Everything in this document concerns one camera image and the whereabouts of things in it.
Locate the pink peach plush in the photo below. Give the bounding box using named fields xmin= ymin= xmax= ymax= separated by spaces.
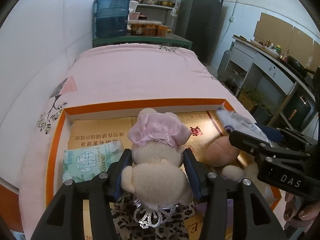
xmin=204 ymin=136 xmax=240 ymax=167

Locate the green tissue pack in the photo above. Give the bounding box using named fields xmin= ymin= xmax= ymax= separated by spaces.
xmin=62 ymin=141 xmax=124 ymax=183

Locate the cream bear pink hat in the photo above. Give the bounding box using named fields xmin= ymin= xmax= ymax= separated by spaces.
xmin=121 ymin=108 xmax=193 ymax=210

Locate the leopard print scarf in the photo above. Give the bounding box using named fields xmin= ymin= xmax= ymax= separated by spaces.
xmin=111 ymin=193 xmax=195 ymax=239

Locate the blue white wipes pack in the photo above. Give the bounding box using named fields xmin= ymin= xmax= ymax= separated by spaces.
xmin=216 ymin=108 xmax=271 ymax=150

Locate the cream bear purple bow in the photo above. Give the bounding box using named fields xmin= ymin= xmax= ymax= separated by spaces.
xmin=222 ymin=163 xmax=259 ymax=183

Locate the person's right hand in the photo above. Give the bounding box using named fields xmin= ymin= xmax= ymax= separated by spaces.
xmin=284 ymin=192 xmax=319 ymax=232

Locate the orange shallow cardboard box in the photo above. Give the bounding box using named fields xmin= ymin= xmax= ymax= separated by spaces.
xmin=45 ymin=98 xmax=234 ymax=204

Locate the potted green plant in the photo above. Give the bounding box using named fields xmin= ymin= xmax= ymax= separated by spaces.
xmin=238 ymin=87 xmax=264 ymax=113

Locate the black wok pan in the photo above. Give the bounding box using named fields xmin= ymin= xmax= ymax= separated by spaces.
xmin=286 ymin=55 xmax=315 ymax=79

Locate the pink bed quilt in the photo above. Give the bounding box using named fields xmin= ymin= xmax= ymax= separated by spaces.
xmin=18 ymin=42 xmax=256 ymax=240

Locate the white kitchen counter cabinet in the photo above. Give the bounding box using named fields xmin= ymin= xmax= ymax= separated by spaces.
xmin=217 ymin=37 xmax=319 ymax=139

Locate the dark green table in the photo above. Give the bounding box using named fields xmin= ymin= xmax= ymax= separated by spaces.
xmin=93 ymin=33 xmax=193 ymax=49

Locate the black refrigerator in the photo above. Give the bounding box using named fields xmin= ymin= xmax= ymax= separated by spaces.
xmin=175 ymin=0 xmax=223 ymax=63

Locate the blue water jug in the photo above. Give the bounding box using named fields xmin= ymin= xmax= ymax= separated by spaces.
xmin=95 ymin=0 xmax=131 ymax=38

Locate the white kitchen shelf rack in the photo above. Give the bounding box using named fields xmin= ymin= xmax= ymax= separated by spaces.
xmin=117 ymin=0 xmax=181 ymax=34

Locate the brown wooden door frame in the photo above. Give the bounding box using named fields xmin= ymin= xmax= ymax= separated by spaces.
xmin=0 ymin=185 xmax=23 ymax=232

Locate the brown cardboard wall panel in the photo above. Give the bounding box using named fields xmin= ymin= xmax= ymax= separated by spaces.
xmin=253 ymin=13 xmax=319 ymax=71

